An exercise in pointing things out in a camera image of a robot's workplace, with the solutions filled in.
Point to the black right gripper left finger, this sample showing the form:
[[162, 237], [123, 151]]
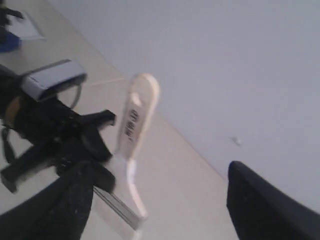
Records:
[[59, 212]]

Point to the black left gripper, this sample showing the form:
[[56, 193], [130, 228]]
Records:
[[60, 137]]

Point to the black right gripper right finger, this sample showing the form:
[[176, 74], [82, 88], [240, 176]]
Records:
[[260, 211]]

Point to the white wooden paint brush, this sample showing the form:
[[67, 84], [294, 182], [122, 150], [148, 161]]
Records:
[[125, 201]]

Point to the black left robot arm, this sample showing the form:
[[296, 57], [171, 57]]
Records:
[[11, 97]]

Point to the white and blue object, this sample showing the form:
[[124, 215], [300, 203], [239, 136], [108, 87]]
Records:
[[16, 27]]

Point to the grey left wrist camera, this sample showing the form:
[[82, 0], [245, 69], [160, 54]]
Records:
[[47, 81]]

